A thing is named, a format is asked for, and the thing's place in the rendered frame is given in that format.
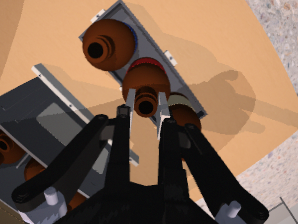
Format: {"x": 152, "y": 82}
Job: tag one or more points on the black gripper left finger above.
{"x": 41, "y": 199}

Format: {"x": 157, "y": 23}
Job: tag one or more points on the dark grey rectangular tray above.
{"x": 147, "y": 47}

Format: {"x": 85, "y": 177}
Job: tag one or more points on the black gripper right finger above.
{"x": 226, "y": 199}

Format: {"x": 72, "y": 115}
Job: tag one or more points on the grey divided crate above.
{"x": 35, "y": 118}

